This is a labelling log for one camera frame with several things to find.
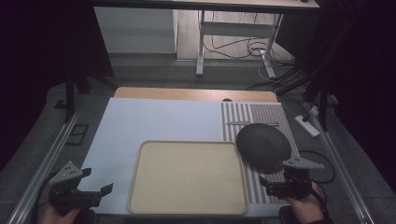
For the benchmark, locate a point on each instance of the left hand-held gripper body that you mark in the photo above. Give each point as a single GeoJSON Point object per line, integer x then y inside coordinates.
{"type": "Point", "coordinates": [67, 190]}

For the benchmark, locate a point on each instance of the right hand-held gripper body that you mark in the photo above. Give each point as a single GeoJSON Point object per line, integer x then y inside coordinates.
{"type": "Point", "coordinates": [295, 186]}

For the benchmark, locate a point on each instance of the dark grey round plate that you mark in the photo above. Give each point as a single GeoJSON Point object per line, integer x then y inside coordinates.
{"type": "Point", "coordinates": [263, 147]}

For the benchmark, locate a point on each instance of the person's right hand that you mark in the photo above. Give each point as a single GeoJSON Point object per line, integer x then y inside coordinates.
{"type": "Point", "coordinates": [308, 208]}

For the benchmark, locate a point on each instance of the person's left hand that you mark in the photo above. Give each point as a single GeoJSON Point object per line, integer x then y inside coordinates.
{"type": "Point", "coordinates": [51, 217]}

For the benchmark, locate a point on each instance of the white power strip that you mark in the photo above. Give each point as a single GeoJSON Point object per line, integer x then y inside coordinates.
{"type": "Point", "coordinates": [307, 126]}

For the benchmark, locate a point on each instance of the grey striped mat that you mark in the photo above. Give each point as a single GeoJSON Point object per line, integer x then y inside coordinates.
{"type": "Point", "coordinates": [267, 113]}

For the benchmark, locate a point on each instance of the beige tray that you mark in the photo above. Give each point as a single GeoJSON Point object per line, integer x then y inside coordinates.
{"type": "Point", "coordinates": [186, 177]}

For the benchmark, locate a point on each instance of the white board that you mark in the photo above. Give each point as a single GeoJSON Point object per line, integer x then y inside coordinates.
{"type": "Point", "coordinates": [155, 121]}

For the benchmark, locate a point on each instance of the white cabinet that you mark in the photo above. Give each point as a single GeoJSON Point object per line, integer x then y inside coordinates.
{"type": "Point", "coordinates": [137, 29]}

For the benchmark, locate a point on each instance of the aluminium rail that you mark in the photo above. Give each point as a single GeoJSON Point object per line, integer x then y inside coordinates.
{"type": "Point", "coordinates": [43, 168]}
{"type": "Point", "coordinates": [342, 168]}

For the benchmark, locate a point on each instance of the white desk frame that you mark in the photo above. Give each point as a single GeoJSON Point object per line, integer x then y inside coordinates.
{"type": "Point", "coordinates": [236, 28]}

